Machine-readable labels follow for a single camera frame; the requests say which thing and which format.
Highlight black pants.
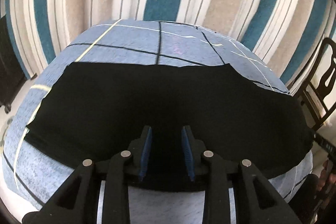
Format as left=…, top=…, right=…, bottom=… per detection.
left=26, top=63, right=313, bottom=190

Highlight dark radiator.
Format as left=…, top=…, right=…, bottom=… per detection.
left=0, top=16, right=27, bottom=114

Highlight person's black trouser leg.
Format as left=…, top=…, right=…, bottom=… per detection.
left=289, top=174, right=335, bottom=223

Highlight dark wooden chair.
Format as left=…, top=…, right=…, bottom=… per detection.
left=294, top=38, right=335, bottom=131

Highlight person's right hand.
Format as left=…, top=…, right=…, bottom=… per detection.
left=315, top=159, right=335, bottom=207

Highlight blue checked bed sheet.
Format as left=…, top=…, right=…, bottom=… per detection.
left=1, top=19, right=314, bottom=224

